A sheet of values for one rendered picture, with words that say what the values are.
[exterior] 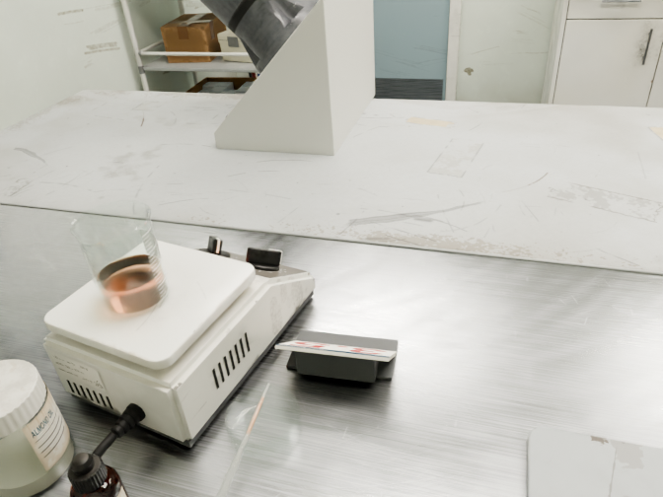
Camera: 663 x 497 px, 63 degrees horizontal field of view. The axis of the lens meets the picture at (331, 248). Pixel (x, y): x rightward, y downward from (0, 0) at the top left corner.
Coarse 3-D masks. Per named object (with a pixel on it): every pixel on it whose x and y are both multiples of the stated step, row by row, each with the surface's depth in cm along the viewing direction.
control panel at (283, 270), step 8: (192, 248) 55; (232, 256) 54; (240, 256) 55; (280, 264) 54; (256, 272) 48; (264, 272) 48; (272, 272) 49; (280, 272) 50; (288, 272) 50; (296, 272) 51
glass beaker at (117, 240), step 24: (96, 216) 39; (120, 216) 40; (144, 216) 37; (96, 240) 40; (120, 240) 36; (144, 240) 38; (96, 264) 37; (120, 264) 37; (144, 264) 38; (96, 288) 39; (120, 288) 38; (144, 288) 39; (168, 288) 41; (120, 312) 39; (144, 312) 40
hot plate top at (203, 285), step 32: (192, 256) 46; (192, 288) 42; (224, 288) 42; (64, 320) 40; (96, 320) 40; (128, 320) 39; (160, 320) 39; (192, 320) 39; (128, 352) 37; (160, 352) 36
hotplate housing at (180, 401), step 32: (256, 288) 45; (288, 288) 48; (224, 320) 41; (256, 320) 44; (288, 320) 50; (64, 352) 40; (96, 352) 40; (192, 352) 39; (224, 352) 41; (256, 352) 45; (64, 384) 44; (96, 384) 41; (128, 384) 38; (160, 384) 37; (192, 384) 38; (224, 384) 42; (128, 416) 39; (160, 416) 39; (192, 416) 39
